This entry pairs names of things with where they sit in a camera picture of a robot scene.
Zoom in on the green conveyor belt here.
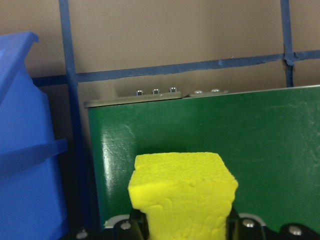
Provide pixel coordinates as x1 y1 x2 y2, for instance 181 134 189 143
83 84 320 231

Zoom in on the yellow foam block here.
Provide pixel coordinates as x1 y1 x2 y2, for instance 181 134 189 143
127 151 239 240

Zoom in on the blue plastic storage bin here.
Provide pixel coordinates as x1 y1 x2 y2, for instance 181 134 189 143
0 31 70 240

